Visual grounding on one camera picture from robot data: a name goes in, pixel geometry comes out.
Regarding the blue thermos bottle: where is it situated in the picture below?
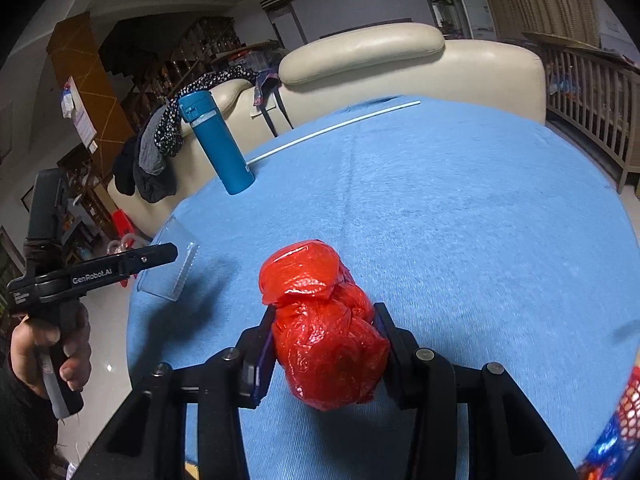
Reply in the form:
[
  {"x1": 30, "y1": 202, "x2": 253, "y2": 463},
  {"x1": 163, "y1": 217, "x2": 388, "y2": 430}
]
[{"x1": 178, "y1": 91, "x2": 256, "y2": 196}]

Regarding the red plastic stool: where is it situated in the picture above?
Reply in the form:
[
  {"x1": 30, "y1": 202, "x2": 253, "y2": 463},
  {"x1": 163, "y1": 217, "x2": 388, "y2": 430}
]
[{"x1": 111, "y1": 209, "x2": 132, "y2": 241}]

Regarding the wall calendar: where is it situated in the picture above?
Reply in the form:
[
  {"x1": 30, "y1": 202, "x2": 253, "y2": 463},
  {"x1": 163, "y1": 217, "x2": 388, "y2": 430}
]
[{"x1": 60, "y1": 76, "x2": 98, "y2": 151}]

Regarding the patterned cloth bag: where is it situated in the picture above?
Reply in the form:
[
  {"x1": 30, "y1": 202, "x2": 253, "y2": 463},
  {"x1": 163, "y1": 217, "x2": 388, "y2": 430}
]
[{"x1": 252, "y1": 72, "x2": 283, "y2": 106}]

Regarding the person's left hand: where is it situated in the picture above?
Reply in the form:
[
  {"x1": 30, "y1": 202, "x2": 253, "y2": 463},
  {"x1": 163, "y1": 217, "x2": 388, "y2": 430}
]
[{"x1": 9, "y1": 305, "x2": 93, "y2": 401}]

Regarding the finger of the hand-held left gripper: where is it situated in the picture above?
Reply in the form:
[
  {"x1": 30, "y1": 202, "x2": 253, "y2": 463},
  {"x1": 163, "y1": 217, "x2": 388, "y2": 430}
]
[{"x1": 115, "y1": 242, "x2": 179, "y2": 281}]

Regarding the thin white rod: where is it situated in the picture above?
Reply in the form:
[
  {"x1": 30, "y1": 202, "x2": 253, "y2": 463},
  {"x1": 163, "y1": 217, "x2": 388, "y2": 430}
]
[{"x1": 246, "y1": 100, "x2": 422, "y2": 167}]

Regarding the cream leather sofa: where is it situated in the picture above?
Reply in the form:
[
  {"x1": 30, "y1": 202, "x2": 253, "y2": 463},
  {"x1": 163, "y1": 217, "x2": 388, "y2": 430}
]
[{"x1": 107, "y1": 22, "x2": 547, "y2": 241}]

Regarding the red plastic bag ball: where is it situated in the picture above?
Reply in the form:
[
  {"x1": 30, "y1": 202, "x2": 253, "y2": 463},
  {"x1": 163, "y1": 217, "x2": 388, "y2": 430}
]
[{"x1": 258, "y1": 239, "x2": 391, "y2": 412}]

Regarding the person's left forearm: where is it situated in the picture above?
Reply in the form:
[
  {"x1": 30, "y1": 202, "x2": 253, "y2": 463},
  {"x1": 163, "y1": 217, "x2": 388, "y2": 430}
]
[{"x1": 0, "y1": 350, "x2": 61, "y2": 480}]

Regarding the blue snack packet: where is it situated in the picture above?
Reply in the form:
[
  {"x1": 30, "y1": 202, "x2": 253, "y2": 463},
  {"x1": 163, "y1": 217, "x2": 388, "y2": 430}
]
[{"x1": 582, "y1": 410, "x2": 631, "y2": 476}]

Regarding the wooden staircase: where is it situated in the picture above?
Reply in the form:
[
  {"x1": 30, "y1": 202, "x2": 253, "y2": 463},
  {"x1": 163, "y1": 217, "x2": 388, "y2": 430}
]
[{"x1": 100, "y1": 15, "x2": 238, "y2": 126}]

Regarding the red plastic basket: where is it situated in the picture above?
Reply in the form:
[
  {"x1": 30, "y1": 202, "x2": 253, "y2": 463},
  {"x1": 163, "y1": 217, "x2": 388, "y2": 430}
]
[{"x1": 575, "y1": 360, "x2": 640, "y2": 480}]

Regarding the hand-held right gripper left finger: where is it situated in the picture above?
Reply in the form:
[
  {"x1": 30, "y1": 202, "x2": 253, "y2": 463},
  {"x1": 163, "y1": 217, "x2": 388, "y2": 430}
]
[{"x1": 75, "y1": 305, "x2": 278, "y2": 480}]

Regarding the wooden crib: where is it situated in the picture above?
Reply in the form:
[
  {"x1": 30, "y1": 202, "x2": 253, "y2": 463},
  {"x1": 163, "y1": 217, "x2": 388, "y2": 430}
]
[{"x1": 522, "y1": 32, "x2": 640, "y2": 195}]

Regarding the grey garment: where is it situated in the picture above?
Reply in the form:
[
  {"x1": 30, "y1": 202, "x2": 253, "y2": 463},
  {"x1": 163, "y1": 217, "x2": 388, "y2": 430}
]
[{"x1": 137, "y1": 110, "x2": 168, "y2": 176}]

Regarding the white standing air conditioner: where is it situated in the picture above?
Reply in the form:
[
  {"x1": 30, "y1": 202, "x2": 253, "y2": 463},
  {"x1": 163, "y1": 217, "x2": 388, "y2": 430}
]
[{"x1": 457, "y1": 0, "x2": 498, "y2": 41}]

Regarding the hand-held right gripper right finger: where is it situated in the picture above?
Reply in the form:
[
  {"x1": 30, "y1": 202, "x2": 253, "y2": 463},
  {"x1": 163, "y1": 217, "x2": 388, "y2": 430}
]
[{"x1": 372, "y1": 302, "x2": 581, "y2": 480}]

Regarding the dark garment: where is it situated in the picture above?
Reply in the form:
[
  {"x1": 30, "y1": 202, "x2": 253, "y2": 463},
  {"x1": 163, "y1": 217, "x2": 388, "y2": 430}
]
[{"x1": 112, "y1": 137, "x2": 177, "y2": 204}]

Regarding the blue tablecloth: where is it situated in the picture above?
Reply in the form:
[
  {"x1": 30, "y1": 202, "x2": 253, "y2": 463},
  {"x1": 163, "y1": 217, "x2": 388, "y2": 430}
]
[{"x1": 126, "y1": 96, "x2": 640, "y2": 476}]

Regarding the black polka dot garment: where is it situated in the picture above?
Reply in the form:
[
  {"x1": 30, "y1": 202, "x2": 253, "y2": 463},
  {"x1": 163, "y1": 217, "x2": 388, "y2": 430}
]
[{"x1": 152, "y1": 65, "x2": 258, "y2": 158}]

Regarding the clear plastic packaging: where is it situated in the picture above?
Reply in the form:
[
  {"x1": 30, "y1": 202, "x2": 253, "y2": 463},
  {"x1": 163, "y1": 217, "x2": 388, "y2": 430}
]
[{"x1": 136, "y1": 217, "x2": 201, "y2": 302}]

